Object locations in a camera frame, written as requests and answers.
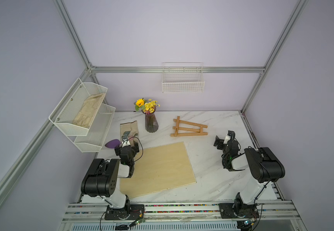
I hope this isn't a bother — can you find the wooden easel frame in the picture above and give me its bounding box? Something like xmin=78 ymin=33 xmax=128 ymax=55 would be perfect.
xmin=170 ymin=116 xmax=208 ymax=137

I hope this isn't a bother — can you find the light plywood board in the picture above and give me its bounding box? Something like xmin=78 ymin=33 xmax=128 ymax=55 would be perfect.
xmin=120 ymin=142 xmax=196 ymax=198

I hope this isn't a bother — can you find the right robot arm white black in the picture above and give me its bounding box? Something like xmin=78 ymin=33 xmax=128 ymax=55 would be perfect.
xmin=213 ymin=131 xmax=285 ymax=221

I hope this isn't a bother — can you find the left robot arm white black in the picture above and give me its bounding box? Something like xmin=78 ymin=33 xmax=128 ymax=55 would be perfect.
xmin=81 ymin=144 xmax=144 ymax=224

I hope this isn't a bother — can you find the purple pink garden trowel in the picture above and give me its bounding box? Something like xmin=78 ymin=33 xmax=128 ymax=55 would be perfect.
xmin=105 ymin=139 xmax=122 ymax=149

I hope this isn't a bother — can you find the dark glass vase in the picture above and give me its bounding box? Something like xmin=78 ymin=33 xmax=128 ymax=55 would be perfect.
xmin=145 ymin=112 xmax=159 ymax=133

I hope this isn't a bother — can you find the yellow flower bouquet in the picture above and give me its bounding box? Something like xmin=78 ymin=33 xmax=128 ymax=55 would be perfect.
xmin=134 ymin=98 xmax=160 ymax=115

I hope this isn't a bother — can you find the beige glove in shelf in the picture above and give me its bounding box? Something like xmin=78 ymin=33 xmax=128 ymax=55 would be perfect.
xmin=73 ymin=93 xmax=106 ymax=129

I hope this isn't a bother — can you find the white two-tier mesh shelf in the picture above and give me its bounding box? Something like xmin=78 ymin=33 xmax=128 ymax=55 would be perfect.
xmin=49 ymin=79 xmax=116 ymax=153

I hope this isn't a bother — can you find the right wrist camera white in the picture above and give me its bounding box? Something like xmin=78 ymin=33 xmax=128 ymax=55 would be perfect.
xmin=223 ymin=131 xmax=235 ymax=144

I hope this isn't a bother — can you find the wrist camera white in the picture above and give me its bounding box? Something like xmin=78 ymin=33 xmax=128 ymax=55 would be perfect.
xmin=121 ymin=135 xmax=130 ymax=147
xmin=223 ymin=131 xmax=235 ymax=144

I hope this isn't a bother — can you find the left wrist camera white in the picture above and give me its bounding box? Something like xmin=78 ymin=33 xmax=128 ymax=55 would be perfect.
xmin=121 ymin=135 xmax=130 ymax=147

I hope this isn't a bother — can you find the white wire wall basket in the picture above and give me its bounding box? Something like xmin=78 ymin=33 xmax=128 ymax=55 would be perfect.
xmin=162 ymin=62 xmax=205 ymax=93

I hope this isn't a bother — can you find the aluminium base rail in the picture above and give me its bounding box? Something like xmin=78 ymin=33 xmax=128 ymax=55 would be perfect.
xmin=62 ymin=200 xmax=301 ymax=223

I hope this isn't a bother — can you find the grey slotted cable duct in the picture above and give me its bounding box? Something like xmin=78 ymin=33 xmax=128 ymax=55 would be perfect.
xmin=70 ymin=221 xmax=240 ymax=231

